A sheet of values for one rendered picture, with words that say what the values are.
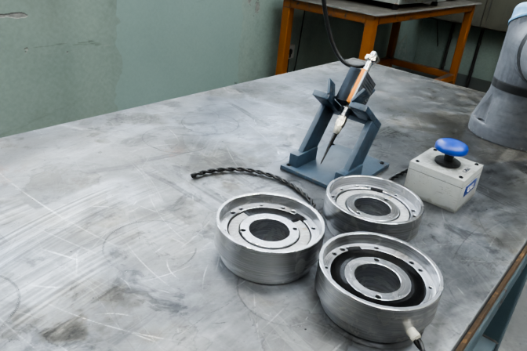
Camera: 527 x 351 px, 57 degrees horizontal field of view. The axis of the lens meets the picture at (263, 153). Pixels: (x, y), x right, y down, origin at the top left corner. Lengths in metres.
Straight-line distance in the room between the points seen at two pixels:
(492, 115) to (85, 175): 0.66
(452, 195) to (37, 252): 0.46
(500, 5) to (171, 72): 2.74
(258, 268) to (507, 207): 0.37
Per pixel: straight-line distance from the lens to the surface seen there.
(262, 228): 0.50
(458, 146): 0.64
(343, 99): 0.64
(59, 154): 0.69
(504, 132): 0.91
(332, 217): 0.52
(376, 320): 0.41
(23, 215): 0.56
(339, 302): 0.41
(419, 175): 0.64
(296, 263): 0.44
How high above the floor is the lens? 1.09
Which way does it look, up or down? 25 degrees down
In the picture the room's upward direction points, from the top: 6 degrees clockwise
